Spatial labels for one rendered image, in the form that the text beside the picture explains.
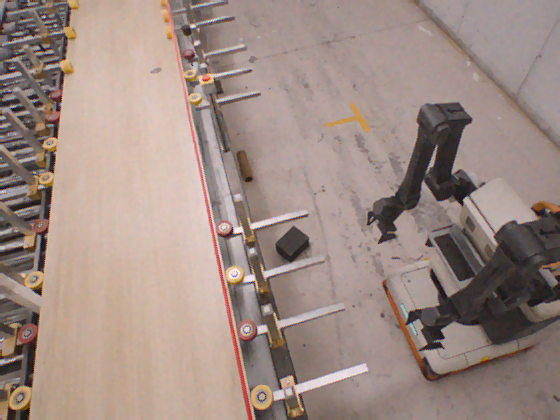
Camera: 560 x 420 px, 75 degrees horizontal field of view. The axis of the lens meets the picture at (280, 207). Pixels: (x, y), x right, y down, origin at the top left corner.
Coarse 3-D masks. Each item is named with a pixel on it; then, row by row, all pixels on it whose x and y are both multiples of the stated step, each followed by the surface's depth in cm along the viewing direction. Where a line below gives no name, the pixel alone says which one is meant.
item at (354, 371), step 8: (352, 368) 143; (360, 368) 143; (328, 376) 142; (336, 376) 142; (344, 376) 142; (352, 376) 142; (304, 384) 141; (312, 384) 141; (320, 384) 141; (328, 384) 143; (280, 392) 140; (304, 392) 142; (280, 400) 141
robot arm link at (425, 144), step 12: (420, 108) 110; (420, 120) 112; (420, 132) 111; (444, 132) 105; (420, 144) 114; (432, 144) 112; (420, 156) 117; (432, 156) 118; (408, 168) 126; (420, 168) 122; (408, 180) 129; (420, 180) 128; (408, 192) 132; (420, 192) 133
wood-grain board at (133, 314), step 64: (128, 0) 308; (128, 64) 256; (64, 128) 223; (128, 128) 218; (64, 192) 194; (128, 192) 191; (192, 192) 188; (64, 256) 172; (128, 256) 169; (192, 256) 167; (64, 320) 154; (128, 320) 152; (192, 320) 150; (64, 384) 140; (128, 384) 138; (192, 384) 137
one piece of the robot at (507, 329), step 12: (540, 204) 162; (552, 204) 157; (552, 288) 156; (552, 300) 153; (516, 312) 166; (528, 312) 158; (540, 312) 152; (552, 312) 151; (492, 324) 187; (504, 324) 177; (516, 324) 168; (528, 324) 162; (540, 324) 168; (492, 336) 190; (504, 336) 180; (516, 336) 180
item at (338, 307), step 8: (336, 304) 155; (312, 312) 154; (320, 312) 154; (328, 312) 153; (280, 320) 153; (288, 320) 153; (296, 320) 152; (304, 320) 152; (264, 328) 152; (280, 328) 152; (256, 336) 152
